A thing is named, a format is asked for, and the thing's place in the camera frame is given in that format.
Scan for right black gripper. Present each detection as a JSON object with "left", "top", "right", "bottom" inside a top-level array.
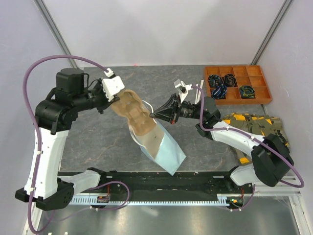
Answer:
[{"left": 150, "top": 93, "right": 204, "bottom": 125}]

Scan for brown cardboard cup carrier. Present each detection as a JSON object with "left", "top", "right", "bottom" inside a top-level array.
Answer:
[{"left": 111, "top": 90, "right": 157, "bottom": 136}]

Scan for white and blue paper bag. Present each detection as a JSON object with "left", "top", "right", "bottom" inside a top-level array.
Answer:
[{"left": 129, "top": 100, "right": 187, "bottom": 176}]

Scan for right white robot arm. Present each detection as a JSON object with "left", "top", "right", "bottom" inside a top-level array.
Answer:
[{"left": 150, "top": 94, "right": 294, "bottom": 193}]

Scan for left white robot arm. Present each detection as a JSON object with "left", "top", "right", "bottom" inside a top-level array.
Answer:
[{"left": 15, "top": 68, "right": 125, "bottom": 211}]

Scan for white wrapped straw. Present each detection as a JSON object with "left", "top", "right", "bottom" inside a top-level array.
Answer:
[
  {"left": 195, "top": 84, "right": 198, "bottom": 104},
  {"left": 194, "top": 80, "right": 205, "bottom": 103}
]

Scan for blue striped rolled tie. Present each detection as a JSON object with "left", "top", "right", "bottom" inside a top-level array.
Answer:
[{"left": 211, "top": 84, "right": 227, "bottom": 99}]

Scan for dark blue rolled tie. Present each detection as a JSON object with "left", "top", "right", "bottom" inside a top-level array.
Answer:
[{"left": 208, "top": 74, "right": 224, "bottom": 88}]

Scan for black brown rolled tie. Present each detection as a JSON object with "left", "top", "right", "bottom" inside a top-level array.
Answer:
[{"left": 224, "top": 73, "right": 237, "bottom": 87}]

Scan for green yellow rolled tie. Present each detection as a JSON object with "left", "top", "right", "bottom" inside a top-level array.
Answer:
[{"left": 239, "top": 85, "right": 255, "bottom": 99}]

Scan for camouflage folded cloth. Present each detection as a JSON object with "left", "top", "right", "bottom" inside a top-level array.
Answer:
[{"left": 222, "top": 113, "right": 291, "bottom": 152}]

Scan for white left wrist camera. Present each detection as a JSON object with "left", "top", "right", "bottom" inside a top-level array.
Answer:
[{"left": 101, "top": 68, "right": 125, "bottom": 102}]

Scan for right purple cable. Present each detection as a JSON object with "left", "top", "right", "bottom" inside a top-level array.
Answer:
[{"left": 190, "top": 84, "right": 305, "bottom": 211}]

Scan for purple cable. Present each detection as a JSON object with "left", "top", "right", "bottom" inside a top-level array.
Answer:
[
  {"left": 190, "top": 84, "right": 305, "bottom": 211},
  {"left": 22, "top": 54, "right": 130, "bottom": 233}
]

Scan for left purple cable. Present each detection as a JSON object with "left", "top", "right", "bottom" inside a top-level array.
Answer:
[{"left": 22, "top": 54, "right": 130, "bottom": 233}]

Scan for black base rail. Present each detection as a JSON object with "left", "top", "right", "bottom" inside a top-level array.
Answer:
[{"left": 70, "top": 168, "right": 255, "bottom": 199}]

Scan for slotted cable duct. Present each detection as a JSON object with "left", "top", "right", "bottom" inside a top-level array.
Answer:
[{"left": 69, "top": 194, "right": 231, "bottom": 207}]

